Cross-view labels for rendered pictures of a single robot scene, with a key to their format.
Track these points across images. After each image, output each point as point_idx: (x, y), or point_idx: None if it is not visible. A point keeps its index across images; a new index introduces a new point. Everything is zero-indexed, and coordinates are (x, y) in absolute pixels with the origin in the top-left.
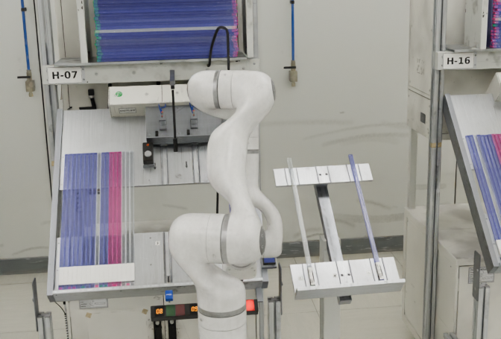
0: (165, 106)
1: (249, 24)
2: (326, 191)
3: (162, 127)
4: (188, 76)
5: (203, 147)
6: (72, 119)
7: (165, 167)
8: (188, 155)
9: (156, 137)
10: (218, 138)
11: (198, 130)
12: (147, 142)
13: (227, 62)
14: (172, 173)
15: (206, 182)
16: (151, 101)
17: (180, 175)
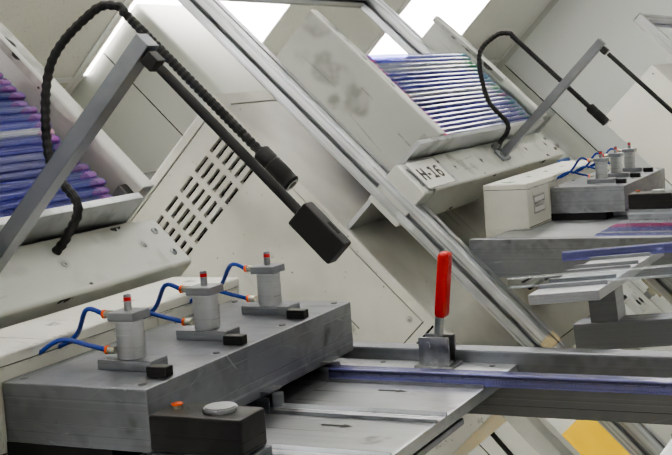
0: (66, 360)
1: (80, 113)
2: (642, 314)
3: (147, 358)
4: (30, 293)
5: (301, 400)
6: None
7: (301, 453)
8: (300, 419)
9: (175, 377)
10: None
11: (247, 334)
12: (165, 407)
13: (181, 67)
14: (349, 446)
15: (457, 413)
16: (12, 349)
17: (373, 437)
